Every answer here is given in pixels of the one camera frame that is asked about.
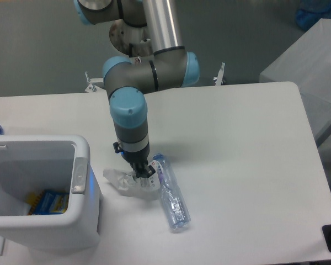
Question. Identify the white plastic wrapper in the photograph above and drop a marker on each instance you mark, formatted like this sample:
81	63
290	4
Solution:
127	184

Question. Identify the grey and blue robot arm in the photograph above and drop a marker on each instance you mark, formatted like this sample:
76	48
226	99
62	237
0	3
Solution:
126	82

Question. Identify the blue and yellow packet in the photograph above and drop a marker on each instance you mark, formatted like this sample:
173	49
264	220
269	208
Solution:
48	202

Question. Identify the blue bag in background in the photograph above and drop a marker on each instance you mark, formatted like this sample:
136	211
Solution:
310	12

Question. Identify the clear crushed plastic bottle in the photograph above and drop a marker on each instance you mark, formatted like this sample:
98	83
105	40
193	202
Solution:
170	195

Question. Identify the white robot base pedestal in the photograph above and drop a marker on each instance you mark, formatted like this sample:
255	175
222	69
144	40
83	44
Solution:
136	44

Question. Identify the white covered box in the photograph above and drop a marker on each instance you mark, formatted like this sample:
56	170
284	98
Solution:
307	63

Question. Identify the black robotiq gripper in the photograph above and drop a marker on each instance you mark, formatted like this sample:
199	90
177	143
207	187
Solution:
138	160

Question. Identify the white plastic trash can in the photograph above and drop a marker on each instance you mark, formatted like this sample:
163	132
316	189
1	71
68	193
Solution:
33	163

